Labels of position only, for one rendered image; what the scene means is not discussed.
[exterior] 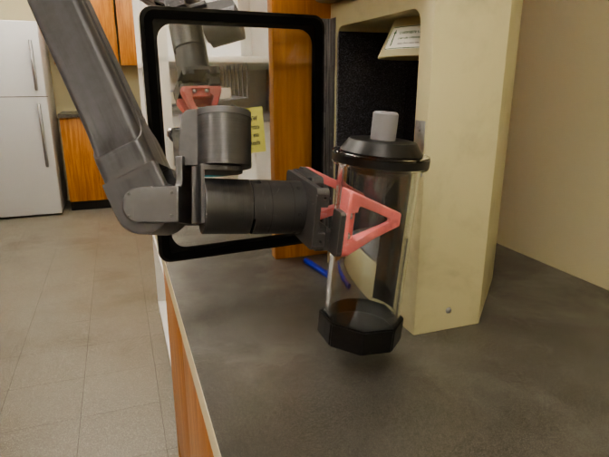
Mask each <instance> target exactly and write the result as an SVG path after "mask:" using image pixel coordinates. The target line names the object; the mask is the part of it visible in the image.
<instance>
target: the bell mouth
mask: <svg viewBox="0 0 609 457"><path fill-rule="evenodd" d="M420 37H421V17H420V16H419V15H418V16H410V17H403V18H399V19H396V20H394V22H393V25H392V27H391V30H390V32H389V34H388V36H387V38H386V40H385V42H384V44H383V47H382V49H381V51H380V53H379V56H378V59H381V60H396V61H419V52H420Z"/></svg>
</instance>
